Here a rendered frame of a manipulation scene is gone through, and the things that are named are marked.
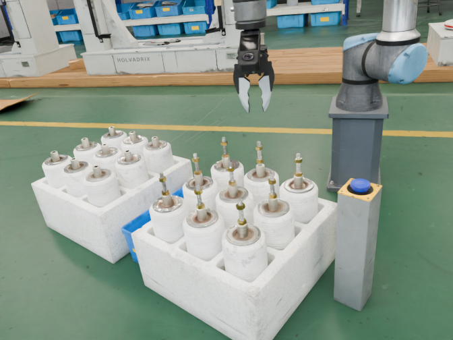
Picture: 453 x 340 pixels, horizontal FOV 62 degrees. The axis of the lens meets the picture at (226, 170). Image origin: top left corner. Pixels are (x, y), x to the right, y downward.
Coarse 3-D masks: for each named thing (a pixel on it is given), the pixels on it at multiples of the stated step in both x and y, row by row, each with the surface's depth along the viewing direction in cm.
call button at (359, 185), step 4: (352, 180) 81; (356, 180) 81; (360, 180) 81; (364, 180) 80; (352, 184) 80; (356, 184) 79; (360, 184) 79; (364, 184) 79; (368, 184) 79; (352, 188) 81; (356, 188) 79; (360, 188) 78; (364, 188) 78; (368, 188) 79
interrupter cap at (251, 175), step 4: (264, 168) 106; (268, 168) 106; (248, 172) 105; (252, 172) 105; (256, 172) 105; (268, 172) 104; (272, 172) 104; (248, 176) 103; (252, 176) 103; (256, 176) 103; (264, 176) 103; (268, 176) 102; (252, 180) 101; (256, 180) 100; (260, 180) 100; (264, 180) 100
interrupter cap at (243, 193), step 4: (224, 188) 98; (228, 188) 98; (240, 188) 98; (244, 188) 97; (220, 192) 97; (224, 192) 97; (228, 192) 97; (240, 192) 96; (244, 192) 96; (248, 192) 95; (220, 196) 95; (224, 196) 95; (228, 196) 95; (236, 196) 95; (240, 196) 94; (244, 196) 94; (224, 200) 93; (228, 200) 93; (232, 200) 93; (236, 200) 93
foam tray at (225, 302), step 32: (320, 224) 93; (160, 256) 92; (192, 256) 87; (288, 256) 84; (320, 256) 98; (160, 288) 100; (192, 288) 89; (224, 288) 80; (256, 288) 77; (288, 288) 87; (224, 320) 86; (256, 320) 78
